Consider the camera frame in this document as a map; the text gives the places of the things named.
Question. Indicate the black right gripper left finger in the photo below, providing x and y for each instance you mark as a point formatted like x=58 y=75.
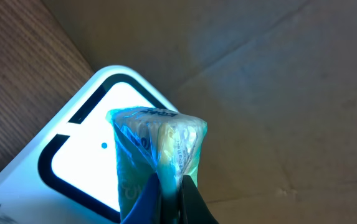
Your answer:
x=146 y=208

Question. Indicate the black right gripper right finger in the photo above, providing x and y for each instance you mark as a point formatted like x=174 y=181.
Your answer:
x=192 y=207

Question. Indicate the Kleenex tissue pack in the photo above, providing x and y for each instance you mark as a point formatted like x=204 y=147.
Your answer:
x=155 y=141

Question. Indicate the white barcode scanner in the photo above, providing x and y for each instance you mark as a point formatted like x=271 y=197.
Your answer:
x=67 y=173

